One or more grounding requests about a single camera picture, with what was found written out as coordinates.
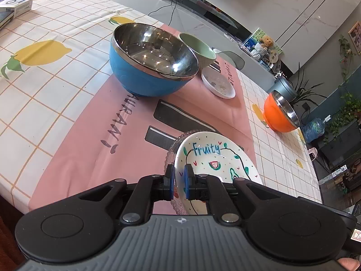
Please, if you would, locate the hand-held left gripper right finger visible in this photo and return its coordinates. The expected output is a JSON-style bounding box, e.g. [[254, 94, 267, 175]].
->
[[183, 164, 283, 224]]

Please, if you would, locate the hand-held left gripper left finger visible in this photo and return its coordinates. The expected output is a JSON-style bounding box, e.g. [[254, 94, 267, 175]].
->
[[78, 164, 176, 223]]

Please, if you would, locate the clear glass plate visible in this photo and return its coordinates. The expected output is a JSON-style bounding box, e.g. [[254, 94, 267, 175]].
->
[[164, 130, 245, 215]]

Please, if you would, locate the white printed plate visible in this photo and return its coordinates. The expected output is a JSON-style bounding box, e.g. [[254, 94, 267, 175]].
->
[[173, 135, 263, 216]]

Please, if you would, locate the green bowl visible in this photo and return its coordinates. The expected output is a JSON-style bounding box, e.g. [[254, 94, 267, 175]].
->
[[178, 33, 217, 68]]

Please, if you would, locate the pink placemat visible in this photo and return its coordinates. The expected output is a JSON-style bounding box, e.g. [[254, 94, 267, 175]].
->
[[28, 24, 254, 213]]

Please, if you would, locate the small white plate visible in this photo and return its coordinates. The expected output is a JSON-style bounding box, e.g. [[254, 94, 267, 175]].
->
[[201, 67, 236, 99]]

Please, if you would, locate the orange steel bowl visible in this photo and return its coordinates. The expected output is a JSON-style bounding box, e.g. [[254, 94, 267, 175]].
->
[[263, 90, 300, 133]]

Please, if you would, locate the blue steel bowl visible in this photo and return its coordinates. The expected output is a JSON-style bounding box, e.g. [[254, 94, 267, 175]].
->
[[109, 23, 199, 97]]

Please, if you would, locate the grey bin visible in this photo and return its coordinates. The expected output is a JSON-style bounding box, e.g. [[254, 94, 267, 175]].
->
[[273, 76, 298, 102]]

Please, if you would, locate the blue water bottle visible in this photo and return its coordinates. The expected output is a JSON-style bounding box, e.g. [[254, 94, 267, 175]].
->
[[302, 117, 329, 144]]

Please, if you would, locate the lemon print tablecloth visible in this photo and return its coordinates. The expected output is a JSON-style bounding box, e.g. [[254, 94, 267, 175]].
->
[[0, 0, 324, 215]]

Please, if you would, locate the long-leaf potted plant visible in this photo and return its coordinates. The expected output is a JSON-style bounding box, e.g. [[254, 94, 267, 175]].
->
[[288, 62, 328, 105]]

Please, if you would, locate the teddy bear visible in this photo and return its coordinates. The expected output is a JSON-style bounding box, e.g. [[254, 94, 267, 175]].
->
[[258, 35, 274, 54]]

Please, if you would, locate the green vine plant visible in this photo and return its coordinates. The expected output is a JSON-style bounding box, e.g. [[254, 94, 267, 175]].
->
[[324, 93, 361, 145]]

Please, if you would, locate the hanging vine plant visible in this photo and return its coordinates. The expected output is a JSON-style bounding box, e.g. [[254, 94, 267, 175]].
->
[[338, 35, 356, 77]]

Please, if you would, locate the white flat box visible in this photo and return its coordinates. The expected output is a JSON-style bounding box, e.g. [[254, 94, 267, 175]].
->
[[0, 0, 33, 17]]

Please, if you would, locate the black cable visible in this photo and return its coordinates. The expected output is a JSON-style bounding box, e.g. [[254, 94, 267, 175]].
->
[[148, 0, 181, 26]]

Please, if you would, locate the wall picture frame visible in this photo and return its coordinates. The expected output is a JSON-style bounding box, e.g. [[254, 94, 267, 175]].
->
[[348, 21, 361, 56]]

